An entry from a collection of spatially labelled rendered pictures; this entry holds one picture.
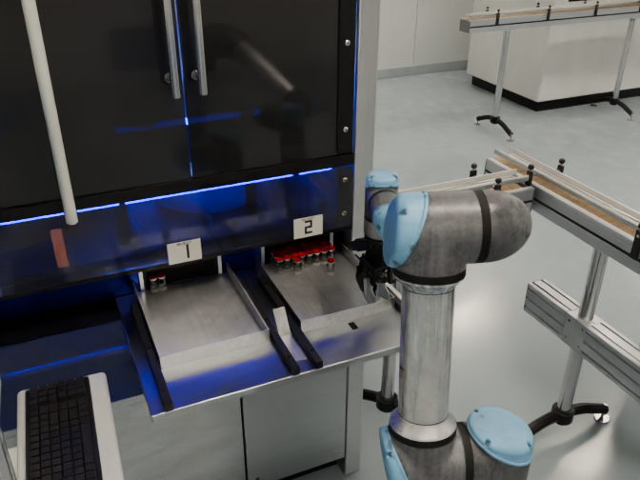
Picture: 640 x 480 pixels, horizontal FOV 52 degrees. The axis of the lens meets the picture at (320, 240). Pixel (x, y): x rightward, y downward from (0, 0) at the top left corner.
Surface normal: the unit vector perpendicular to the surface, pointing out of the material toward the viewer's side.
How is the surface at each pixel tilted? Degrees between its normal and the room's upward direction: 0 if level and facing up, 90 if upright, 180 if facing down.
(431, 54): 90
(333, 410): 90
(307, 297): 0
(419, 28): 90
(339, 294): 0
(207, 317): 0
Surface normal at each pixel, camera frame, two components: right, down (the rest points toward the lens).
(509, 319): 0.00, -0.88
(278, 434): 0.40, 0.44
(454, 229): 0.07, 0.06
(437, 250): 0.01, 0.33
